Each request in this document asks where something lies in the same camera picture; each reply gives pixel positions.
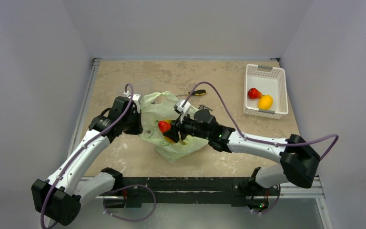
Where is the grey metal faucet tap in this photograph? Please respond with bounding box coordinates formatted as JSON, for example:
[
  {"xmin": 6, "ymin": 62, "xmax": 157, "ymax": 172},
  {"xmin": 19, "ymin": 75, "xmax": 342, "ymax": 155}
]
[{"xmin": 198, "ymin": 104, "xmax": 213, "ymax": 111}]

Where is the green plastic bag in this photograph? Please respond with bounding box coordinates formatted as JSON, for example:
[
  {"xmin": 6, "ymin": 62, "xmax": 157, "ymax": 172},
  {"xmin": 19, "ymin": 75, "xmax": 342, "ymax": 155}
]
[{"xmin": 139, "ymin": 91, "xmax": 208, "ymax": 162}]

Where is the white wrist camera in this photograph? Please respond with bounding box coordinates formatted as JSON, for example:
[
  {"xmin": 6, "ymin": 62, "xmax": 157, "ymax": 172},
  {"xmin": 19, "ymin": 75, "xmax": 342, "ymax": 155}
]
[
  {"xmin": 173, "ymin": 99, "xmax": 191, "ymax": 123},
  {"xmin": 123, "ymin": 91, "xmax": 142, "ymax": 113}
]

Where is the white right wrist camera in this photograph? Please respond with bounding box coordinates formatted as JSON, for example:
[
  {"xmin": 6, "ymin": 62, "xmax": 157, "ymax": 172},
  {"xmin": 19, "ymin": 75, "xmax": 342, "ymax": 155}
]
[{"xmin": 173, "ymin": 99, "xmax": 191, "ymax": 123}]

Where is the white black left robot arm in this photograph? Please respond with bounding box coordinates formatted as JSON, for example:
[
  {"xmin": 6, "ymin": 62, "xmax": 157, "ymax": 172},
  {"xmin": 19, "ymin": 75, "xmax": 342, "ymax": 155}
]
[{"xmin": 31, "ymin": 94, "xmax": 143, "ymax": 229}]

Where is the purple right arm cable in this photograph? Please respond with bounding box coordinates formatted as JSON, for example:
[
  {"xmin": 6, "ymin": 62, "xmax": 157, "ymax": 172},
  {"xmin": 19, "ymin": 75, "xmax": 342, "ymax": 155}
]
[{"xmin": 183, "ymin": 82, "xmax": 339, "ymax": 162}]

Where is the red fake pear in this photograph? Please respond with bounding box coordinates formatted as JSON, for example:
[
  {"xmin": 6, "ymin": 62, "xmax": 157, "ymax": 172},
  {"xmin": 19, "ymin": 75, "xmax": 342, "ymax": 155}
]
[{"xmin": 247, "ymin": 88, "xmax": 263, "ymax": 100}]

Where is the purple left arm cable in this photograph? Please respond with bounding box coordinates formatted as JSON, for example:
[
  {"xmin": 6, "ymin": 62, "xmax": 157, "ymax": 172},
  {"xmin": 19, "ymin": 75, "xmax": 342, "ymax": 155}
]
[{"xmin": 40, "ymin": 83, "xmax": 135, "ymax": 225}]

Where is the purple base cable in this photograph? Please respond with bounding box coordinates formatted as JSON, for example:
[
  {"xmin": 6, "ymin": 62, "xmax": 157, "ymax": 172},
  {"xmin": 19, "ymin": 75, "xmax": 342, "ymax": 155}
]
[{"xmin": 102, "ymin": 185, "xmax": 156, "ymax": 222}]

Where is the clear plastic screw box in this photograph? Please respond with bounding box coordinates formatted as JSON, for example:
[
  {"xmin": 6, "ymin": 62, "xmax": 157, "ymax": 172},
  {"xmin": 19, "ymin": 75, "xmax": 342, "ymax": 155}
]
[{"xmin": 116, "ymin": 79, "xmax": 154, "ymax": 96}]

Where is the yellow black screwdriver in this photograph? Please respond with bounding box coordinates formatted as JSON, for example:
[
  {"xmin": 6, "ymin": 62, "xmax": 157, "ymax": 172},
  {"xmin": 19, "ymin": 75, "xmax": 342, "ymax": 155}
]
[{"xmin": 176, "ymin": 89, "xmax": 206, "ymax": 97}]

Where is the red fake fruit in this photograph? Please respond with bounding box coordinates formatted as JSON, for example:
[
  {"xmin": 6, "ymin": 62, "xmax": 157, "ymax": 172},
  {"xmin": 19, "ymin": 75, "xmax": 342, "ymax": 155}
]
[{"xmin": 158, "ymin": 120, "xmax": 170, "ymax": 133}]

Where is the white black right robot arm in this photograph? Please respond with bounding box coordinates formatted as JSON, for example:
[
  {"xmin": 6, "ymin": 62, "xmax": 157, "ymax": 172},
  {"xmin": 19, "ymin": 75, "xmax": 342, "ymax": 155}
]
[{"xmin": 160, "ymin": 110, "xmax": 321, "ymax": 194}]

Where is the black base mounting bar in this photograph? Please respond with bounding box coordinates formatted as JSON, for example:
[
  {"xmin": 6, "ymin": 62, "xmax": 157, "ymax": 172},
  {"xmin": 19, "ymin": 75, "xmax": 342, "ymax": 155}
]
[{"xmin": 93, "ymin": 177, "xmax": 280, "ymax": 208}]

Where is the yellow fake lemon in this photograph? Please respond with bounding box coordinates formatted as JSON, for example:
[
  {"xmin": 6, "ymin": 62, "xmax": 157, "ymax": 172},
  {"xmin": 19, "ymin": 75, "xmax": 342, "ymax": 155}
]
[{"xmin": 258, "ymin": 95, "xmax": 274, "ymax": 110}]

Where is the white plastic basket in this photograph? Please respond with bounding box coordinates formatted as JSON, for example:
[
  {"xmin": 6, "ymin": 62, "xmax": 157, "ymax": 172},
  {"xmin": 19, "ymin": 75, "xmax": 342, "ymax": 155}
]
[{"xmin": 243, "ymin": 64, "xmax": 289, "ymax": 119}]

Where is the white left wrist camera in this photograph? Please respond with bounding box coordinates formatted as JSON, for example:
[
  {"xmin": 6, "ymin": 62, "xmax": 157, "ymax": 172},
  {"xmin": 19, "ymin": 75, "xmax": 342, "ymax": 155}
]
[{"xmin": 123, "ymin": 91, "xmax": 142, "ymax": 113}]

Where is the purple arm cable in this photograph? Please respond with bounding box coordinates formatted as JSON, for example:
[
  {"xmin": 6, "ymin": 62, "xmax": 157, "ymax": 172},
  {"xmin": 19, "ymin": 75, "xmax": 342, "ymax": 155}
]
[
  {"xmin": 40, "ymin": 83, "xmax": 135, "ymax": 225},
  {"xmin": 183, "ymin": 82, "xmax": 339, "ymax": 162}
]

